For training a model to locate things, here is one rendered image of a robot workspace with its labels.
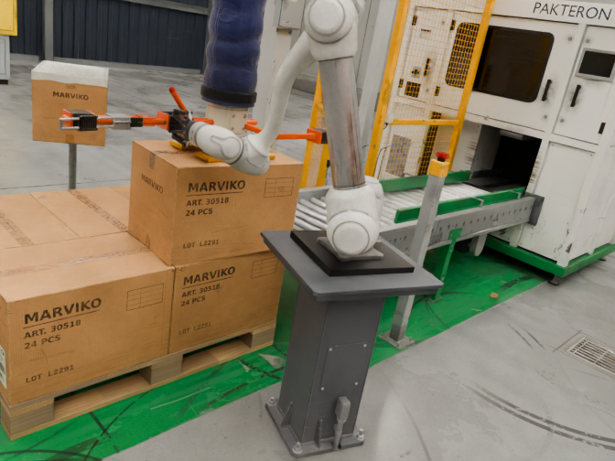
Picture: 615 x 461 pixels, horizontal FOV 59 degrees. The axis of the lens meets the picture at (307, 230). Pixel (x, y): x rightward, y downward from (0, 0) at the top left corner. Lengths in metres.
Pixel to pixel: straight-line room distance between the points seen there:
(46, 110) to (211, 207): 1.65
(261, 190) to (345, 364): 0.78
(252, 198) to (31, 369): 1.01
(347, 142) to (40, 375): 1.31
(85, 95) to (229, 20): 1.55
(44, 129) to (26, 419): 1.89
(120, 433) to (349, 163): 1.30
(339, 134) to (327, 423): 1.13
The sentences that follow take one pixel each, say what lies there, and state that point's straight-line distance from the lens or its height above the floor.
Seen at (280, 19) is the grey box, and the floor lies 1.52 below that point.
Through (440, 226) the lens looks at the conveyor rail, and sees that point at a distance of 3.26.
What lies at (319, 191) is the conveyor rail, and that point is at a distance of 3.31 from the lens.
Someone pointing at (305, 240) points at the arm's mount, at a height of 0.78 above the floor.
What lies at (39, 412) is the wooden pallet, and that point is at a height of 0.08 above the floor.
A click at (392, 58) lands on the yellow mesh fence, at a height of 1.40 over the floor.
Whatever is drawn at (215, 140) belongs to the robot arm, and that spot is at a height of 1.09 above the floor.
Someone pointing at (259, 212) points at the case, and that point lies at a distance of 2.28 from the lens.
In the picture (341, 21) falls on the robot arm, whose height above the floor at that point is 1.51.
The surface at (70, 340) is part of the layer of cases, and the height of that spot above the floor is 0.34.
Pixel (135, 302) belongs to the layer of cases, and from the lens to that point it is 2.13.
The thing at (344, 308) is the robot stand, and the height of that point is 0.60.
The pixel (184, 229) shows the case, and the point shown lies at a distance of 2.12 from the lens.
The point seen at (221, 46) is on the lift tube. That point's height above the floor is 1.37.
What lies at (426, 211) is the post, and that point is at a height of 0.75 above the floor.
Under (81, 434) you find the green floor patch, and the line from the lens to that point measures 2.23.
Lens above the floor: 1.47
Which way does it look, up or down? 20 degrees down
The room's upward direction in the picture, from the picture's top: 10 degrees clockwise
